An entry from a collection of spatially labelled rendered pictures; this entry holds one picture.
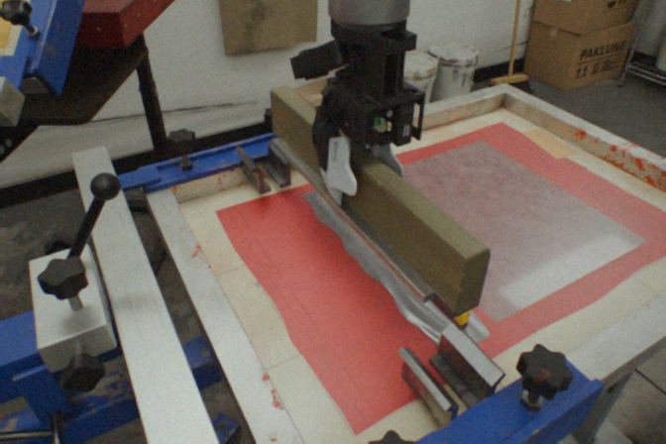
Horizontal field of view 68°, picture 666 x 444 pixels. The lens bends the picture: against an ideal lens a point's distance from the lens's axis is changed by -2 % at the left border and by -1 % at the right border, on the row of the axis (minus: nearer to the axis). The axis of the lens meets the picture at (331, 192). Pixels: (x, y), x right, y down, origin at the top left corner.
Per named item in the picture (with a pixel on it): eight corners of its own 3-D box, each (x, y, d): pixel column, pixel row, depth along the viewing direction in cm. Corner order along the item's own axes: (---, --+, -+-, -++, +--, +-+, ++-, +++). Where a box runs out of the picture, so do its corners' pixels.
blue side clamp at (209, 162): (308, 156, 93) (307, 122, 89) (321, 168, 89) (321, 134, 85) (147, 203, 81) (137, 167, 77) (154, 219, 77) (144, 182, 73)
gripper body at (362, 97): (359, 165, 48) (363, 42, 41) (316, 129, 54) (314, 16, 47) (422, 145, 51) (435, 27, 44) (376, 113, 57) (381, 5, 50)
